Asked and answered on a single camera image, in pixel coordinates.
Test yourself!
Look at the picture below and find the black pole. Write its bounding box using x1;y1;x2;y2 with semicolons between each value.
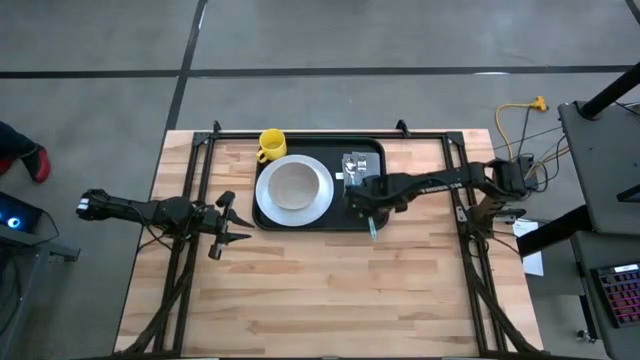
578;60;640;121

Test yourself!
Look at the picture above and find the yellow mug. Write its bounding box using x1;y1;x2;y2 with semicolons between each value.
255;128;289;165

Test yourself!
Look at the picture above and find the black metal table frame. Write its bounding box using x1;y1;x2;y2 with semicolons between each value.
117;118;544;359

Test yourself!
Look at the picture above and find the black keyboard with lit keys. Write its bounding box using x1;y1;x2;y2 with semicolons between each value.
590;262;640;329

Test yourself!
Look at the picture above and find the black device with blue light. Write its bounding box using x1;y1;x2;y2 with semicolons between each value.
0;191;44;234

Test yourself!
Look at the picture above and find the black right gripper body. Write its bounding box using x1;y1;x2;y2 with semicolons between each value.
343;174;401;222

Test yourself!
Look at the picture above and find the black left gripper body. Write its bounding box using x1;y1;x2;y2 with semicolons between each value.
196;189;237;261

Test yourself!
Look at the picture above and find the black serving tray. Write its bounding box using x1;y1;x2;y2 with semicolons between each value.
251;135;392;233

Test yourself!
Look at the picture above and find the black floor cable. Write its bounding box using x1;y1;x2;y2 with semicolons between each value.
492;105;572;202

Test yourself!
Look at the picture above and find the yellow extension cable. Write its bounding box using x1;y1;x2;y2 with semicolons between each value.
494;94;550;174

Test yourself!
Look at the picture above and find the white round plate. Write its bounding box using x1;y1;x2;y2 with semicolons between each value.
254;153;336;228

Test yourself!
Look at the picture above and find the beige bowl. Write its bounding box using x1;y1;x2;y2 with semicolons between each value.
266;161;322;211

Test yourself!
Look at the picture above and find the black bracket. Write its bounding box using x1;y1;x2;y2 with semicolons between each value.
615;183;640;204

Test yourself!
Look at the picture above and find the white paper sheet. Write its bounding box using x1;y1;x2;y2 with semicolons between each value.
510;219;546;278

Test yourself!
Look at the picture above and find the grey metal stand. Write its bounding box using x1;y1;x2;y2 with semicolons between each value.
0;223;81;360

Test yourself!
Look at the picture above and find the black power adapter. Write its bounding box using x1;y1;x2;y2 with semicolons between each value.
519;153;540;192

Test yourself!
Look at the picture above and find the person's foot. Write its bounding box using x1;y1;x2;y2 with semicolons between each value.
0;120;52;184

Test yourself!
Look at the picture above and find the grey napkin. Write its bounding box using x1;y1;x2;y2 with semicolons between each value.
335;149;383;187

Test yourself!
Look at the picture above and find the dark grey desk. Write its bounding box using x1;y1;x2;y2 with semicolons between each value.
569;230;640;360

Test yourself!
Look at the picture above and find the black diagonal beam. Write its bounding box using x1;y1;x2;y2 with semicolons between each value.
516;203;594;259

